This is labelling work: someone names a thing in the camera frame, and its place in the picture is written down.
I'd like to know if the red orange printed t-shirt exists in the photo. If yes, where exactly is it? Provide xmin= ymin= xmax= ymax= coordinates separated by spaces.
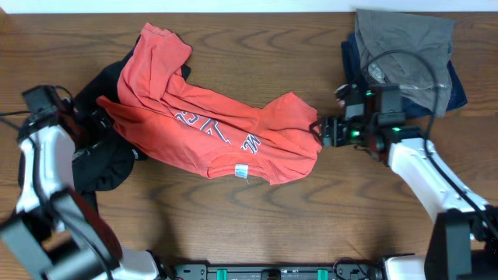
xmin=97 ymin=24 xmax=321 ymax=184

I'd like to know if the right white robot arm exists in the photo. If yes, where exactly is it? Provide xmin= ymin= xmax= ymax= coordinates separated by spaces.
xmin=310 ymin=85 xmax=497 ymax=279

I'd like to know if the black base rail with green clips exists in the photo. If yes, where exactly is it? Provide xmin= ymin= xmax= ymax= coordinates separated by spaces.
xmin=175 ymin=261 xmax=385 ymax=280

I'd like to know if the black garment with white logo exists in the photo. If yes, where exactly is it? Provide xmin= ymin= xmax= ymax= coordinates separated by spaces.
xmin=17 ymin=34 xmax=192 ymax=213

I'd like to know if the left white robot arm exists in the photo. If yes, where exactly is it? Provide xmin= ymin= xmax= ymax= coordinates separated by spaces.
xmin=1 ymin=99 xmax=175 ymax=280

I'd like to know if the grey folded t-shirt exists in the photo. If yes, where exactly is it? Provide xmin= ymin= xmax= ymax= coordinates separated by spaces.
xmin=355 ymin=9 xmax=455 ymax=117

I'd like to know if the navy blue folded garment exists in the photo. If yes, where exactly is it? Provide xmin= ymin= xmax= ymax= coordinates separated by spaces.
xmin=341 ymin=33 xmax=468 ymax=119

